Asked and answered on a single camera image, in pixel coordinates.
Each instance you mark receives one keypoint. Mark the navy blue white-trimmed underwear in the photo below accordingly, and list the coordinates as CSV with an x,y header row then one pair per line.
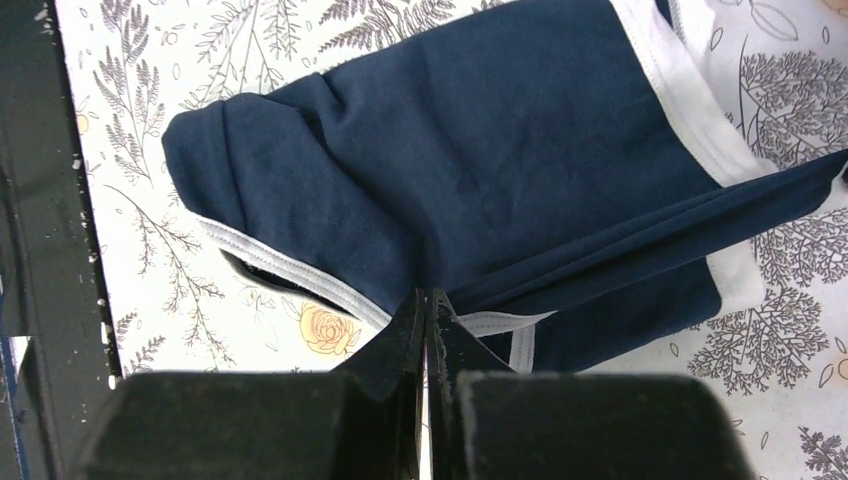
x,y
562,169

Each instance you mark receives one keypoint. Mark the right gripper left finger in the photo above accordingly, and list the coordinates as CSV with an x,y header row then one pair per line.
x,y
360,420

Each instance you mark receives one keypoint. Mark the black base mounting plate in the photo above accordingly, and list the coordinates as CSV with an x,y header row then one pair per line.
x,y
53,290

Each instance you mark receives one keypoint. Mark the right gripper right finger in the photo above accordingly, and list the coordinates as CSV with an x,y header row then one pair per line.
x,y
487,421

